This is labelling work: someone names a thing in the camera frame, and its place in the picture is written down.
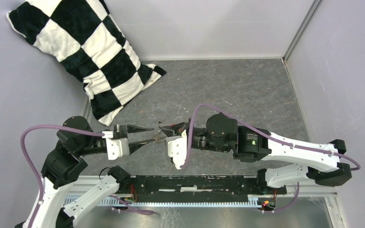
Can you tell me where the keyring loop with red tag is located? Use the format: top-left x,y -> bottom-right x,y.
153,122 -> 167,143

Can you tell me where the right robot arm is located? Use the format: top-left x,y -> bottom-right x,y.
159,113 -> 352,194

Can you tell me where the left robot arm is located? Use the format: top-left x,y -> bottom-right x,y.
18,116 -> 147,228

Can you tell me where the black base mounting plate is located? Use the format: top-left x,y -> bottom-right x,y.
116,175 -> 287,203

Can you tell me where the black white checkered cloth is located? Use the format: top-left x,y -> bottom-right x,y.
7,0 -> 166,126

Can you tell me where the corner aluminium profile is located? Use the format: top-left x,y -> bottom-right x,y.
282,0 -> 323,64

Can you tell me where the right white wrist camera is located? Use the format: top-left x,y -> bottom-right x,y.
165,131 -> 188,170

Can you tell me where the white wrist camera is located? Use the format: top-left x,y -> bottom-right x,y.
165,131 -> 188,170
102,131 -> 118,161

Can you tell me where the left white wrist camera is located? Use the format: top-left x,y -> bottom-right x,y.
102,131 -> 118,161

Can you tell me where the toothed cable duct strip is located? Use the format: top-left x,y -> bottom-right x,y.
63,196 -> 261,209

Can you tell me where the aluminium frame rail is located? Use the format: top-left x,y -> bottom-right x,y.
67,175 -> 337,197

